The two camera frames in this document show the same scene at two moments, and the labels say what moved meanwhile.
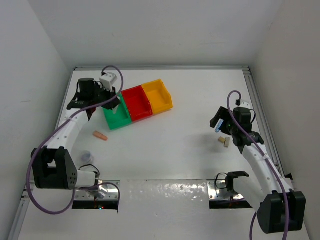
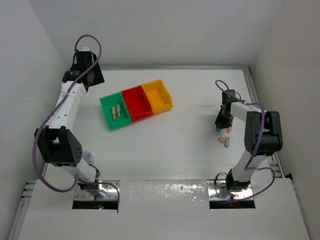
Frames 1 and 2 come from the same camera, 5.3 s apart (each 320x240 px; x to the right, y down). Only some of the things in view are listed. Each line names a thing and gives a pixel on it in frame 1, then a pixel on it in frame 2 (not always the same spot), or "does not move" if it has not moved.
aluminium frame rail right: (250, 78) does not move
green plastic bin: (121, 118) does not move
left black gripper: (101, 88) to (97, 79)
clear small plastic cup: (86, 156) does not move
